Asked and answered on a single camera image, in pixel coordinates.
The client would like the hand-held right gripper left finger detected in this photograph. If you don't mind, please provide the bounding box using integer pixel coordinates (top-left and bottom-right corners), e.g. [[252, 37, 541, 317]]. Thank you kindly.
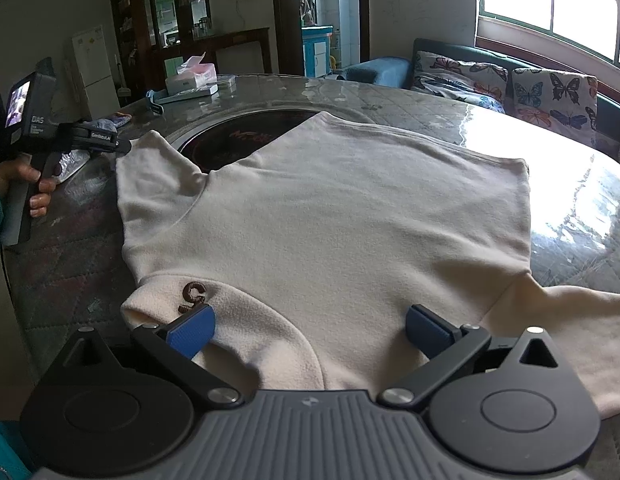
[[44, 304, 243, 407]]

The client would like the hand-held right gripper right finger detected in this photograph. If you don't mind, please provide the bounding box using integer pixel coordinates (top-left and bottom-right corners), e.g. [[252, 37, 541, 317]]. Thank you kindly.
[[379, 304, 576, 408]]

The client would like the cream sweater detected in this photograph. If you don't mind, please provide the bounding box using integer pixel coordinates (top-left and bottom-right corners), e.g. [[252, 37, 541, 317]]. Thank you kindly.
[[115, 110, 620, 418]]

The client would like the person's left hand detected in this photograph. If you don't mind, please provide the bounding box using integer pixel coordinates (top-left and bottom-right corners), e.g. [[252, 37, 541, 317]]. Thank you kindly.
[[0, 160, 58, 218]]

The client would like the blue cloth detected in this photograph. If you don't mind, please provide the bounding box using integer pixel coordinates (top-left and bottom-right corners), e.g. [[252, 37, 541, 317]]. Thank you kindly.
[[92, 114, 133, 131]]

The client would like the silver foil packet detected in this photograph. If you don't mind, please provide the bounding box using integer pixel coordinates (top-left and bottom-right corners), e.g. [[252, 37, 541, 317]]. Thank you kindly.
[[52, 150, 93, 183]]

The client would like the white fridge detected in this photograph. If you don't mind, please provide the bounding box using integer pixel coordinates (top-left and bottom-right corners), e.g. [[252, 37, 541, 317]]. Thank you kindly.
[[71, 25, 116, 121]]

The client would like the white flat box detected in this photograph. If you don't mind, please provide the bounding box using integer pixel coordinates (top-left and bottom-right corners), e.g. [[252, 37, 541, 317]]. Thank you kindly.
[[166, 72, 218, 96]]

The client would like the pink tissue pack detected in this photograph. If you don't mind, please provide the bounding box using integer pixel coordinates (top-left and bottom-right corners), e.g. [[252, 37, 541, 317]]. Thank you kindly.
[[177, 52, 216, 81]]

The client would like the round black hotplate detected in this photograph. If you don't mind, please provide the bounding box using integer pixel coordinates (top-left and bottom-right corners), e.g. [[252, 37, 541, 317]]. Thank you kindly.
[[177, 107, 313, 173]]

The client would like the dark wooden display cabinet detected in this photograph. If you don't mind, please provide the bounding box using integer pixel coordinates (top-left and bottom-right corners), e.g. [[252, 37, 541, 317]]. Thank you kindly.
[[110, 0, 271, 93]]

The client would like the light blue cabinet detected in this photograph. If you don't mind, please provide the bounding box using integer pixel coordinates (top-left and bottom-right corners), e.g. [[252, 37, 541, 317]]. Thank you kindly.
[[301, 25, 335, 78]]

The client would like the person's teal clothing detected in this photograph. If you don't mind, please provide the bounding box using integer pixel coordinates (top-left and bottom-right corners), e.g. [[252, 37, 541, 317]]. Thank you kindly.
[[0, 420, 33, 480]]

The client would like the butterfly print pillow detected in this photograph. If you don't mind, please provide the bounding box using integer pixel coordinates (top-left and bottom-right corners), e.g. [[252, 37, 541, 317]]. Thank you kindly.
[[510, 67, 598, 143], [412, 50, 511, 111]]

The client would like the blue armrest cover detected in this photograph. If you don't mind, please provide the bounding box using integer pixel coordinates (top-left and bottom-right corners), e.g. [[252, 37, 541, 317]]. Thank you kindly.
[[340, 56, 412, 91]]

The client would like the blue sofa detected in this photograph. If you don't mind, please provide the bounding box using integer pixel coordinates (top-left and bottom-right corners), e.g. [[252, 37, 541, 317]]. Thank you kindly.
[[340, 37, 620, 171]]

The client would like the dark wooden door frame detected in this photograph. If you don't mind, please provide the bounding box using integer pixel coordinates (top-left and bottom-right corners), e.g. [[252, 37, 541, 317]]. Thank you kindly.
[[270, 0, 371, 78]]

